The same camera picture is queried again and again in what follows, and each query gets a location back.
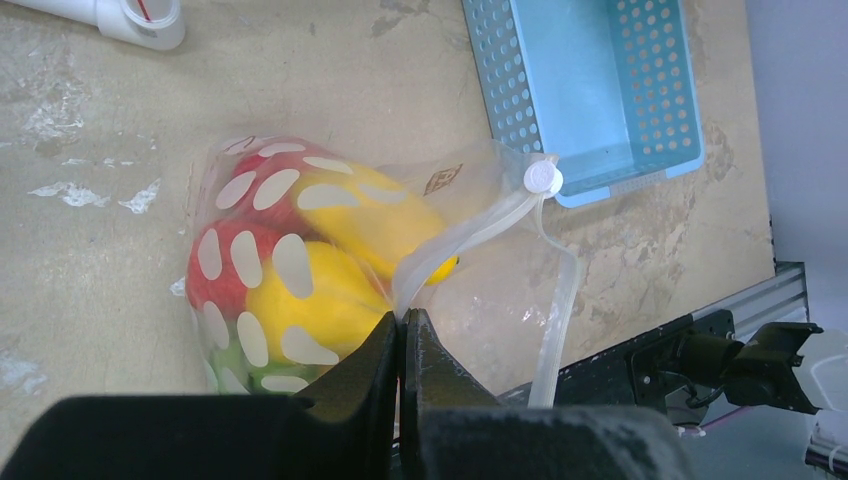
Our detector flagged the green striped melon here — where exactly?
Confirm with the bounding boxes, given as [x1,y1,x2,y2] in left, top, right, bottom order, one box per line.
[206,340,329,395]

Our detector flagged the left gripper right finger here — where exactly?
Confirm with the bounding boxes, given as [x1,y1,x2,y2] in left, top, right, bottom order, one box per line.
[400,309,695,479]

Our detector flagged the yellow mango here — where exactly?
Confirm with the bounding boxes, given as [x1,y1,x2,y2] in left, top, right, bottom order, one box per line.
[290,156,448,280]

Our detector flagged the yellow lemon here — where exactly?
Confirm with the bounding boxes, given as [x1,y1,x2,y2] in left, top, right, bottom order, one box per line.
[246,241,391,366]

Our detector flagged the aluminium frame rail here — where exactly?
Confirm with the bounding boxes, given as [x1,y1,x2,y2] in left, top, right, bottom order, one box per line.
[692,262,809,341]

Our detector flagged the wrinkled red strawberry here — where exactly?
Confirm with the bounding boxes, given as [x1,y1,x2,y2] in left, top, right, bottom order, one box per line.
[185,219,282,320]

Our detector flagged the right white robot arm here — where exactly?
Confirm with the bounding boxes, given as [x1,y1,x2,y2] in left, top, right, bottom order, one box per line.
[804,355,847,479]

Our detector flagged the white pvc pipe frame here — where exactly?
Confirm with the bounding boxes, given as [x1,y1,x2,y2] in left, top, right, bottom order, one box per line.
[10,0,186,51]

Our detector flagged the smooth red apple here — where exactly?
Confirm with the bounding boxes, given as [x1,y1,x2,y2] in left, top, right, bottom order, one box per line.
[232,140,321,235]

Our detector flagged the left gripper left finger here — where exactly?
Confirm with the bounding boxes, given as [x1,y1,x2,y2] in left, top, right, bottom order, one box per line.
[1,314,398,479]

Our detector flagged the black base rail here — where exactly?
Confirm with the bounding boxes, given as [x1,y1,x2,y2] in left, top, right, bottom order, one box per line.
[500,307,826,429]

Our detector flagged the light blue plastic basket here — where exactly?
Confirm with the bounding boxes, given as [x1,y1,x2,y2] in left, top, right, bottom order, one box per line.
[463,0,706,208]

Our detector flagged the clear dotted zip bag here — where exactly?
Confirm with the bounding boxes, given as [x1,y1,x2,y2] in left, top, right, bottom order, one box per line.
[184,134,581,408]

